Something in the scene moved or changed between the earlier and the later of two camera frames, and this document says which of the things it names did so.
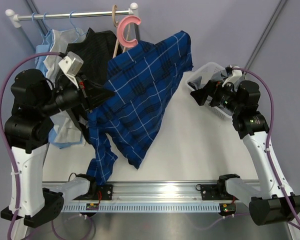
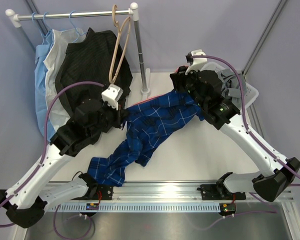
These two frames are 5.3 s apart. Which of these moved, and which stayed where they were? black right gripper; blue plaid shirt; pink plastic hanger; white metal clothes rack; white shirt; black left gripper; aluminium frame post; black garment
Moved: blue plaid shirt; pink plastic hanger; black left gripper; black right gripper
Stayed: white metal clothes rack; aluminium frame post; white shirt; black garment
